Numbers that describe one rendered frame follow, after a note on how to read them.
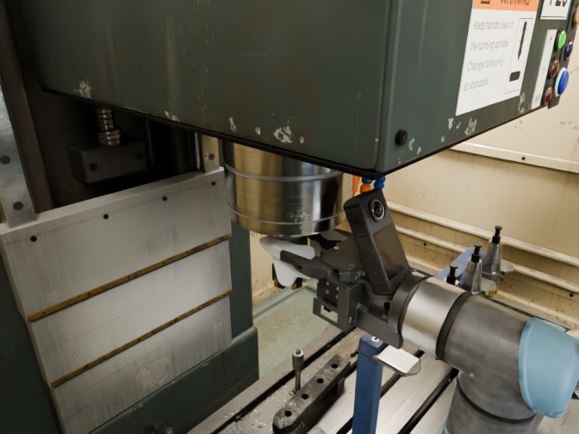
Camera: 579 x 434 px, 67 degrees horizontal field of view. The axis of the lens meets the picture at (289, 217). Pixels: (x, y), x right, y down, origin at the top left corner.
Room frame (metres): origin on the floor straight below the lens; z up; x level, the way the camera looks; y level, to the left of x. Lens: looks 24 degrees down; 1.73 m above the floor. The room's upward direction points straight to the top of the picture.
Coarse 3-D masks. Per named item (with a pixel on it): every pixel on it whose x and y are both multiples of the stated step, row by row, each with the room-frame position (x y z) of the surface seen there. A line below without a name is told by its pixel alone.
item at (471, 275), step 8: (472, 264) 0.76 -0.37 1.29; (480, 264) 0.76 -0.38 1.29; (464, 272) 0.77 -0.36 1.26; (472, 272) 0.75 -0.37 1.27; (480, 272) 0.76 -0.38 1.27; (464, 280) 0.76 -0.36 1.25; (472, 280) 0.75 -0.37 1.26; (480, 280) 0.75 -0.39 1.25; (464, 288) 0.75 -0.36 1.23; (472, 288) 0.75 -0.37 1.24; (480, 288) 0.75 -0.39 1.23
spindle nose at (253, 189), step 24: (240, 168) 0.46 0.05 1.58; (264, 168) 0.44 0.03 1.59; (288, 168) 0.44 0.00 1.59; (312, 168) 0.44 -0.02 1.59; (240, 192) 0.46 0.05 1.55; (264, 192) 0.45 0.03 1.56; (288, 192) 0.44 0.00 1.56; (312, 192) 0.44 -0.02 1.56; (336, 192) 0.46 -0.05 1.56; (240, 216) 0.47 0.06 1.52; (264, 216) 0.45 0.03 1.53; (288, 216) 0.44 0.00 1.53; (312, 216) 0.44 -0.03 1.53; (336, 216) 0.47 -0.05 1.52
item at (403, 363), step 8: (384, 352) 0.59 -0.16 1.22; (392, 352) 0.59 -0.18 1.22; (400, 352) 0.59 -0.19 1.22; (376, 360) 0.57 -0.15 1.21; (384, 360) 0.57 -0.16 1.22; (392, 360) 0.57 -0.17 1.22; (400, 360) 0.57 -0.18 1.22; (408, 360) 0.57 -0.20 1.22; (416, 360) 0.57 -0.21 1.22; (392, 368) 0.55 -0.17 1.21; (400, 368) 0.55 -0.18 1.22; (408, 368) 0.55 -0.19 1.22; (416, 368) 0.55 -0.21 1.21
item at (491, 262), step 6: (492, 246) 0.84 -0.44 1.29; (498, 246) 0.84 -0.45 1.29; (486, 252) 0.85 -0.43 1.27; (492, 252) 0.84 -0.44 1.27; (498, 252) 0.83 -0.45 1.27; (486, 258) 0.84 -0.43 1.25; (492, 258) 0.83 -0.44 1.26; (498, 258) 0.83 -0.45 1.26; (486, 264) 0.84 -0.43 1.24; (492, 264) 0.83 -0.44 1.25; (498, 264) 0.83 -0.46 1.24; (486, 270) 0.83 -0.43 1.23; (492, 270) 0.83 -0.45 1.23; (498, 270) 0.83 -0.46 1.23
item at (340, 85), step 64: (64, 0) 0.62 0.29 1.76; (128, 0) 0.51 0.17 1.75; (192, 0) 0.43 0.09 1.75; (256, 0) 0.37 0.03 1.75; (320, 0) 0.33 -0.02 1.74; (384, 0) 0.30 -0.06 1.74; (448, 0) 0.34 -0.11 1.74; (64, 64) 0.65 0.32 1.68; (128, 64) 0.52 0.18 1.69; (192, 64) 0.43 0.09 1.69; (256, 64) 0.37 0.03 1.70; (320, 64) 0.33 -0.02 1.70; (384, 64) 0.30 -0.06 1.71; (448, 64) 0.35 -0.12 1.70; (192, 128) 0.45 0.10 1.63; (256, 128) 0.37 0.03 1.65; (320, 128) 0.33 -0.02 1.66; (384, 128) 0.30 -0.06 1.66; (448, 128) 0.36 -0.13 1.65
